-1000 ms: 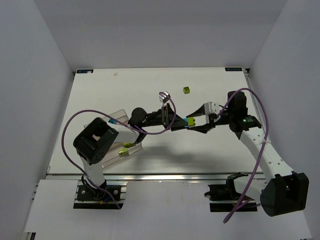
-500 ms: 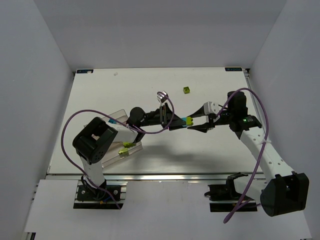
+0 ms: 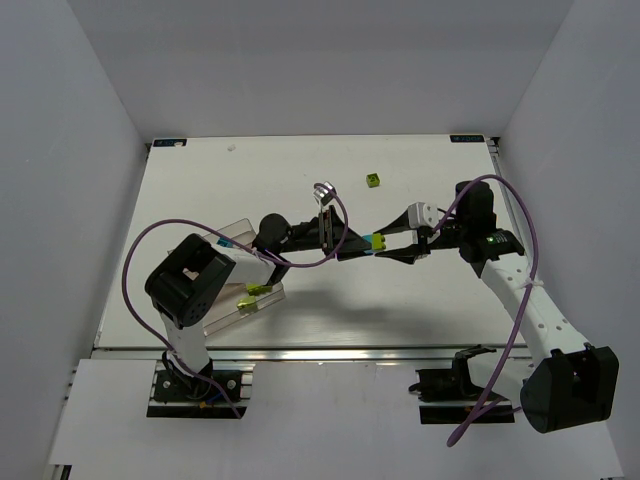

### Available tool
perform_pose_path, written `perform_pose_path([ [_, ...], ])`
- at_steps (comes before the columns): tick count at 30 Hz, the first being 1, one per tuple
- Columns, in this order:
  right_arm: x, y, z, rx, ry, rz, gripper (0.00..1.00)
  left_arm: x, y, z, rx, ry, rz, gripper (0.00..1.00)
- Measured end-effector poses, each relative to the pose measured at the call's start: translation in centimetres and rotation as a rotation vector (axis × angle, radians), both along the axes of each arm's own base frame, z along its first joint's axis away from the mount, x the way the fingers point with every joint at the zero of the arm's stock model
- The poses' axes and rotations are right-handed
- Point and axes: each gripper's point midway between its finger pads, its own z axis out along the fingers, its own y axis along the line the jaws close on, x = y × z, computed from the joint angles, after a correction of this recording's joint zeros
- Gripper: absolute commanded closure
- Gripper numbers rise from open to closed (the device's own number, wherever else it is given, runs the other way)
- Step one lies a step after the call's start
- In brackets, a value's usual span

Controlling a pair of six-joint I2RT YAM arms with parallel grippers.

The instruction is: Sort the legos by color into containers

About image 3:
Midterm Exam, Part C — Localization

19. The teal square lego brick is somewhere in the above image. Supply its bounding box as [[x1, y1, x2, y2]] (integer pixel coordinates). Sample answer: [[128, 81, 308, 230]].
[[362, 234, 374, 255]]

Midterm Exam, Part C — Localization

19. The green and teal lego stack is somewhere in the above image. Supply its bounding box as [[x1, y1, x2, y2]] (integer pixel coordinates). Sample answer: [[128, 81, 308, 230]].
[[370, 233, 386, 252]]

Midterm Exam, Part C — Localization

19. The lime green curved lego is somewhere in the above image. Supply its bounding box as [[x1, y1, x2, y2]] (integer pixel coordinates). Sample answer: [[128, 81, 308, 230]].
[[237, 296, 258, 311]]

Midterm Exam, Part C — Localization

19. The lime green lego plate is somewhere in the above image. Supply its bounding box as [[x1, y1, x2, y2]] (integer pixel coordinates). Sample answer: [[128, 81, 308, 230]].
[[246, 284, 273, 296]]

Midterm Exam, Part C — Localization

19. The teal rounded lego brick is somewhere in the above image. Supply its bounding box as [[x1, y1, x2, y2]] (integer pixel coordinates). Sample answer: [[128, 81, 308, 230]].
[[216, 238, 234, 248]]

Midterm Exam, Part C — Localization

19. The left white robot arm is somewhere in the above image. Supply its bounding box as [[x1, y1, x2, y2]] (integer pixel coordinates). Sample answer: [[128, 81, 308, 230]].
[[145, 206, 372, 374]]

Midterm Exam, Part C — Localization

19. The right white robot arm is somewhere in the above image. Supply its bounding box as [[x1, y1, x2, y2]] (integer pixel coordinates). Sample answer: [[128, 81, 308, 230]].
[[378, 177, 619, 445]]

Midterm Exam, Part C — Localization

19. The small green lego cube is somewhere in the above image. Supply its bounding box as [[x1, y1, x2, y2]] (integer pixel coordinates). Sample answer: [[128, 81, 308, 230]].
[[366, 173, 380, 188]]

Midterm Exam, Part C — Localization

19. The right blue table label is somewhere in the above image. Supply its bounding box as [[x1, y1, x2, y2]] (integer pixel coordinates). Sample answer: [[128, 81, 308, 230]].
[[449, 134, 485, 143]]

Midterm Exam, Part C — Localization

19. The blue table label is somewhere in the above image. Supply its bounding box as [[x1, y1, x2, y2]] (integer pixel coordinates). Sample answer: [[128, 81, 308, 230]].
[[152, 138, 187, 148], [449, 134, 485, 143]]

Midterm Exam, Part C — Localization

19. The clear three-compartment container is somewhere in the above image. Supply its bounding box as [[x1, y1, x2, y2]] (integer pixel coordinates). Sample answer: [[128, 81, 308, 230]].
[[203, 218, 285, 337]]

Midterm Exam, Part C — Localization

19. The left blue table label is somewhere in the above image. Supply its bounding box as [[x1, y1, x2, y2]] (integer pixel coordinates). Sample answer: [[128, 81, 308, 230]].
[[152, 138, 187, 148]]

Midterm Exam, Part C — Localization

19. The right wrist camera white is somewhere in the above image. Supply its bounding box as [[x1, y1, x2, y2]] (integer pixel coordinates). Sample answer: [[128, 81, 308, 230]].
[[406, 202, 440, 243]]

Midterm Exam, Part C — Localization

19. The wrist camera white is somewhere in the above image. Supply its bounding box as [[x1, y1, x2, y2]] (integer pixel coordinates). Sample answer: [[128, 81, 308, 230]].
[[313, 181, 336, 207], [406, 202, 440, 243]]

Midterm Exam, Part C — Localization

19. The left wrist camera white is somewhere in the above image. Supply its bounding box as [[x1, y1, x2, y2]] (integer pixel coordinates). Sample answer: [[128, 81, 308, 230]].
[[313, 181, 336, 207]]

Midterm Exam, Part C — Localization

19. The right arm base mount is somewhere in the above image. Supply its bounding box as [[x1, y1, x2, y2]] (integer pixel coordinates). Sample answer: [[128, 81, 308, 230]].
[[408, 345, 529, 425]]

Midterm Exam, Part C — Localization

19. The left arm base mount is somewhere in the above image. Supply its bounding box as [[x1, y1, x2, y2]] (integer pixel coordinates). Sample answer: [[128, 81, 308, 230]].
[[146, 353, 252, 420]]

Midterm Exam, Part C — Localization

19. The aluminium table rail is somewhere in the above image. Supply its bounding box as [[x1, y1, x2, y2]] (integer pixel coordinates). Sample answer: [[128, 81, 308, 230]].
[[90, 346, 530, 362]]

